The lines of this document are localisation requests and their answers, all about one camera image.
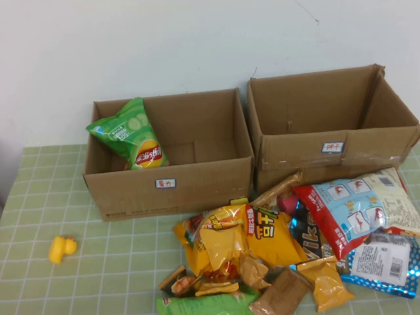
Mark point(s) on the small plain yellow packet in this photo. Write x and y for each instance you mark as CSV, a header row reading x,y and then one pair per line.
x,y
328,285

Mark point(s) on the tall taped cardboard box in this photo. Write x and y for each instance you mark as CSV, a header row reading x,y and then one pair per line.
x,y
295,154

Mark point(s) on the large yellow fries snack bag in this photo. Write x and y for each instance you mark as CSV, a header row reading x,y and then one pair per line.
x,y
272,243

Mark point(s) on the crinkled glossy yellow packet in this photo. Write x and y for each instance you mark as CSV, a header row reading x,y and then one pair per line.
x,y
216,246

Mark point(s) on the flat brown kraft packet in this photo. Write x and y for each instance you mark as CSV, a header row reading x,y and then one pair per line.
x,y
282,295

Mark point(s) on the cardboard box with printed base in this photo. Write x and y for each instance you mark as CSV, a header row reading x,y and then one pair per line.
x,y
197,193

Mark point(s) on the crumpled tan packet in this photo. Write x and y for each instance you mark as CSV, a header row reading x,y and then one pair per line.
x,y
251,270

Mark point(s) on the red shrimp strips bag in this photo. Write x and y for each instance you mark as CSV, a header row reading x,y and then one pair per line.
x,y
354,203

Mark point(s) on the small yellow-green block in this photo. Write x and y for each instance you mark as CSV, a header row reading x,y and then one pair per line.
x,y
239,201

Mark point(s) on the yellow rubber duck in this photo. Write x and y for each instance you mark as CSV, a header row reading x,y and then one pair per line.
x,y
59,251

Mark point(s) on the light green chips bag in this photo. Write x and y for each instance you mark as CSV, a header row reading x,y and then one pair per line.
x,y
203,305

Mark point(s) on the long golden brown wafer wrapper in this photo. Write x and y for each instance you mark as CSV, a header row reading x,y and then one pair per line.
x,y
279,190

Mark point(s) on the green Lay's chips bag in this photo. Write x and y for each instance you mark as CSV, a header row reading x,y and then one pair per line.
x,y
131,134

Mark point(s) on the dark packet with shrimp picture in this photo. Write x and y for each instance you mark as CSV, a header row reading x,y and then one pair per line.
x,y
178,283

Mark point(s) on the small orange-yellow snack packet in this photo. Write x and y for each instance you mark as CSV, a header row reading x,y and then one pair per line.
x,y
216,289

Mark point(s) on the dark pink cube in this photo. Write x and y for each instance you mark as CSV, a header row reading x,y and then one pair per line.
x,y
287,203

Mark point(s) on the blue polka dot snack bag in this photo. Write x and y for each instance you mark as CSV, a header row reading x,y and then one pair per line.
x,y
377,262

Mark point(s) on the green checked tablecloth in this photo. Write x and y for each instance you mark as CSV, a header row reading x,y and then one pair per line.
x,y
98,262

